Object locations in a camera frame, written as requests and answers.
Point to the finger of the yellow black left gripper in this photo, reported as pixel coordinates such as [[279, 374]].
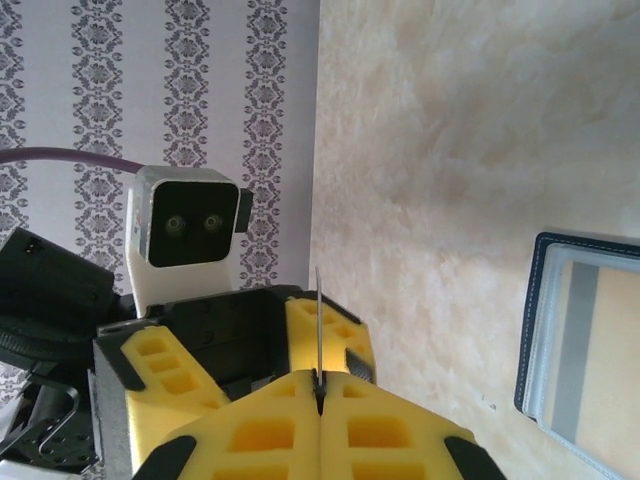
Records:
[[345, 350], [150, 380]]

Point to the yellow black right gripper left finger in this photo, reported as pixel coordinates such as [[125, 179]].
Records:
[[260, 440]]

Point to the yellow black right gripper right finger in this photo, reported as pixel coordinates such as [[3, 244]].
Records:
[[390, 440]]

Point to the gold VIP card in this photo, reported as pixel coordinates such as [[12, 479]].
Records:
[[318, 325]]

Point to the navy leather card holder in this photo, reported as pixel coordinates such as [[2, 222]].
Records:
[[532, 350]]

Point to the gold card grey stripe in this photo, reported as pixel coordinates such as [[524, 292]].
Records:
[[615, 350]]

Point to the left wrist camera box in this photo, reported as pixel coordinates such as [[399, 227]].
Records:
[[190, 225]]

